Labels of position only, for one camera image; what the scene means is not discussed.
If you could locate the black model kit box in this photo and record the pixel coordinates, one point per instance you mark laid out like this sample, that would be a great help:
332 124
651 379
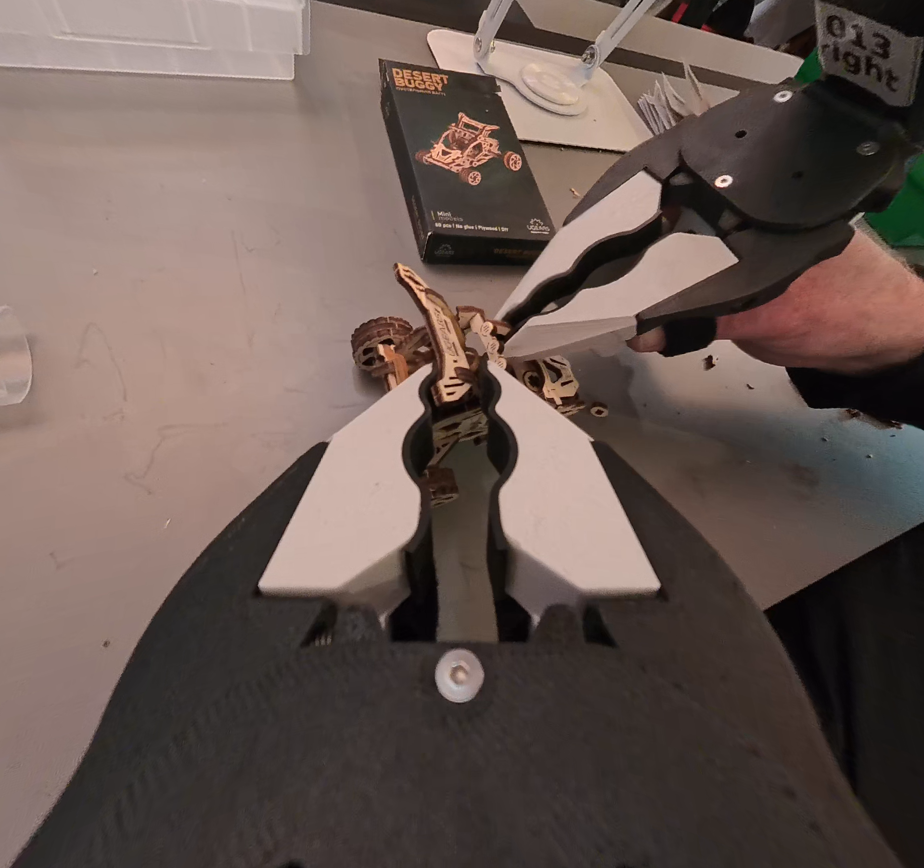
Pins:
462 161

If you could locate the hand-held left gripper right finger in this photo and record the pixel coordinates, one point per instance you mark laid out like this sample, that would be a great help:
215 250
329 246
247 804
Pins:
577 521

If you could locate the white instruction booklet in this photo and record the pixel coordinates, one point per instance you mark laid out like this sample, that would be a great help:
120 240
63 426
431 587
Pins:
664 106

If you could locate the person's black clothing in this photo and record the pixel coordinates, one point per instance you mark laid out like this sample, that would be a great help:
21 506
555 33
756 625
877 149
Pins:
866 666

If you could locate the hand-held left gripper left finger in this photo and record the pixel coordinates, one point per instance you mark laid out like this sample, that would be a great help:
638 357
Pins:
339 521

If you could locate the green plastic bin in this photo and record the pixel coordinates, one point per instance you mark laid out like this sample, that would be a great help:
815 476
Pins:
902 211

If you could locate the clear plastic piece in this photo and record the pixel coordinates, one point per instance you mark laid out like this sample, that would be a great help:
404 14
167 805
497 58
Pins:
14 363

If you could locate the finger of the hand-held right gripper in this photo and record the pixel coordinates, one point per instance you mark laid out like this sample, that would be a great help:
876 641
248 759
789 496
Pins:
635 290
613 225

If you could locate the person's right forearm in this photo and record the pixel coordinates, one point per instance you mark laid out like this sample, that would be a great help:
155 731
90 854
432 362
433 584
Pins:
866 391

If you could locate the person's right hand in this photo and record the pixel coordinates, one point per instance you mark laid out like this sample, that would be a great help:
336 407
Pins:
816 312

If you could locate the clear plastic storage box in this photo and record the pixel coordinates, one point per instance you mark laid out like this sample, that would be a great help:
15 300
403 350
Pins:
144 9

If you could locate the wooden buggy model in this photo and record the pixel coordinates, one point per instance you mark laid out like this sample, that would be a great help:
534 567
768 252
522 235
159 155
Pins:
447 348

